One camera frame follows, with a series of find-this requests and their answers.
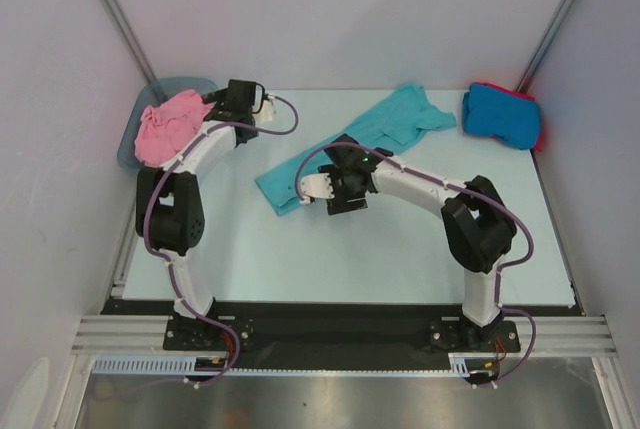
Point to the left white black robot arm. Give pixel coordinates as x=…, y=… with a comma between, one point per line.
x=170, y=217

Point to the corner aluminium post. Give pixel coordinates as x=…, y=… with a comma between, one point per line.
x=553, y=29
x=123, y=27

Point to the grey plastic basket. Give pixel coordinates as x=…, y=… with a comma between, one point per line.
x=154, y=94

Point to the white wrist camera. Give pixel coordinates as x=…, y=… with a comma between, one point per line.
x=316, y=186
x=266, y=112

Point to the blue folded t shirt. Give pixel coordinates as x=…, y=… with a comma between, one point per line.
x=471, y=118

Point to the grey slotted cable duct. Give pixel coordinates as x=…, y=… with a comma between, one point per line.
x=193, y=366

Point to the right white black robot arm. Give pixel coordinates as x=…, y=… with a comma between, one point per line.
x=478, y=231

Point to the pink crumpled t shirt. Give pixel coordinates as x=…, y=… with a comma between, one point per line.
x=167, y=129

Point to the aluminium frame rail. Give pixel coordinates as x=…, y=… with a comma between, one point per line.
x=556, y=336

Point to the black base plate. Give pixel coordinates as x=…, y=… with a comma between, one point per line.
x=335, y=337

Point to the left corner aluminium post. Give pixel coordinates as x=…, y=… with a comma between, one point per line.
x=123, y=27

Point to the teal t shirt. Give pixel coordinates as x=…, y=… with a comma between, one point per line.
x=396, y=123

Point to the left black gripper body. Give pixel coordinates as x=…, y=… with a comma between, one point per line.
x=214, y=98

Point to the right corner aluminium post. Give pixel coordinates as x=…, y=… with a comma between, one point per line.
x=553, y=29

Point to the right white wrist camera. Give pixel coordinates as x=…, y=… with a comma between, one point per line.
x=316, y=186

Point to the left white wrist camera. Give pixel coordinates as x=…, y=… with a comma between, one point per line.
x=266, y=112

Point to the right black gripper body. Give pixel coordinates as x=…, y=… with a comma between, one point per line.
x=345, y=202

